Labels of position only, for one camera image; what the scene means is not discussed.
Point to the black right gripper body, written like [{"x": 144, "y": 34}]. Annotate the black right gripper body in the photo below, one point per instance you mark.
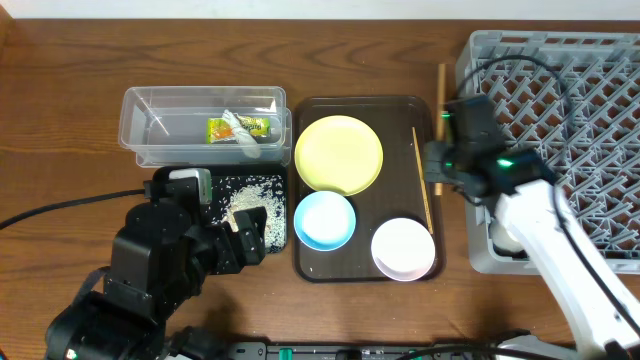
[{"x": 443, "y": 165}]

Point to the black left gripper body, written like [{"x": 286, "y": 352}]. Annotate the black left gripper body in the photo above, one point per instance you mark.
[{"x": 220, "y": 240}]

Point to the blue bowl with rice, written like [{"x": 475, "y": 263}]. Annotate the blue bowl with rice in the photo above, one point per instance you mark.
[{"x": 324, "y": 221}]

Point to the white napkin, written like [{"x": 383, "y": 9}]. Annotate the white napkin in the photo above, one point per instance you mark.
[{"x": 242, "y": 136}]

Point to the white lilac bowl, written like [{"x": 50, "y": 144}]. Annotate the white lilac bowl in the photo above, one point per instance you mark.
[{"x": 403, "y": 249}]

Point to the green orange snack wrapper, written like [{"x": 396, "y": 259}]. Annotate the green orange snack wrapper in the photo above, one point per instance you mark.
[{"x": 219, "y": 130}]

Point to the white cup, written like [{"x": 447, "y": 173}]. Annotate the white cup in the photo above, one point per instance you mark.
[{"x": 502, "y": 238}]

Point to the yellow plate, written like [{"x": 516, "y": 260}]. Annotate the yellow plate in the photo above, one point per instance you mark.
[{"x": 338, "y": 153}]

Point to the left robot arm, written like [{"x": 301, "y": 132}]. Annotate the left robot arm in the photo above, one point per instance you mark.
[{"x": 160, "y": 258}]

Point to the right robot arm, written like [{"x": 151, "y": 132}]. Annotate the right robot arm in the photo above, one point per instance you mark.
[{"x": 521, "y": 194}]

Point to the grey dishwasher rack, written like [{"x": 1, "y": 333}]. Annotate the grey dishwasher rack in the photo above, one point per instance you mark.
[{"x": 574, "y": 98}]

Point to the pile of rice scraps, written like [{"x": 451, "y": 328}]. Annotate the pile of rice scraps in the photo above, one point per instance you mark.
[{"x": 231, "y": 194}]

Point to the black plastic bin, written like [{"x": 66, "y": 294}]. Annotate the black plastic bin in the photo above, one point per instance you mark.
[{"x": 250, "y": 169}]

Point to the dark brown serving tray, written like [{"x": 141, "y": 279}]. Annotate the dark brown serving tray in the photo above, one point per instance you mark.
[{"x": 402, "y": 123}]

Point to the clear plastic bin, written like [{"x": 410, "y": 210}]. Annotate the clear plastic bin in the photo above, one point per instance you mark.
[{"x": 172, "y": 125}]

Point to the black equipment rail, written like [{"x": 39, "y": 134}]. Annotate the black equipment rail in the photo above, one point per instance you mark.
[{"x": 375, "y": 350}]

